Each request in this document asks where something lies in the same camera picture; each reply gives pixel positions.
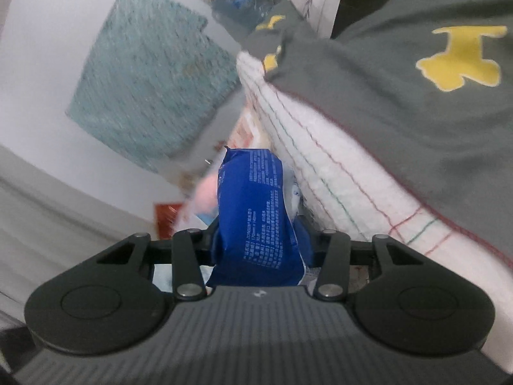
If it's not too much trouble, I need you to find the blue crinkled plastic bag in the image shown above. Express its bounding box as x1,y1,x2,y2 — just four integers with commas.
210,0,277,33

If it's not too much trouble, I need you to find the teal towel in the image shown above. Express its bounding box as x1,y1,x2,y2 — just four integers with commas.
66,0,241,175

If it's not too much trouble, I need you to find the white packet with orange print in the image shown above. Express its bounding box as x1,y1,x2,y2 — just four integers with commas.
230,112,275,154

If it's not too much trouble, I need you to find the white checked cloth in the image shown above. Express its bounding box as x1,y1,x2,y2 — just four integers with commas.
286,0,351,41

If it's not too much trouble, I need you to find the blue plastic packet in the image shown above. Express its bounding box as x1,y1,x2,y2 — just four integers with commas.
206,146,317,289

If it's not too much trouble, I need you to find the grey cloth with yellow print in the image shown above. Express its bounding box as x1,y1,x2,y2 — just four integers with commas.
244,0,513,269

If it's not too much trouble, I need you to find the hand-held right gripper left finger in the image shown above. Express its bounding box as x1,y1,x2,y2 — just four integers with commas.
96,228,219,302

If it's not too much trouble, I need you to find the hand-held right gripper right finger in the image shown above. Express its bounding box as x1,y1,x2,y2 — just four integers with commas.
310,228,421,302

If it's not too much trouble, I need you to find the red flat item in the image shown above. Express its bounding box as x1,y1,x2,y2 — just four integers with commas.
154,204,181,241

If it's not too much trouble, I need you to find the pink soft item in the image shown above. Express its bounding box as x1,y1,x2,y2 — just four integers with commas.
192,174,220,217

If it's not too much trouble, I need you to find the grey bed sheet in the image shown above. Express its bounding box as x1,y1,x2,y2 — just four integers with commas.
0,144,177,329

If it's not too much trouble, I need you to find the white towel with coloured stitching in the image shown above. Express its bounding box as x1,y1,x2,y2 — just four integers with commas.
236,52,513,329

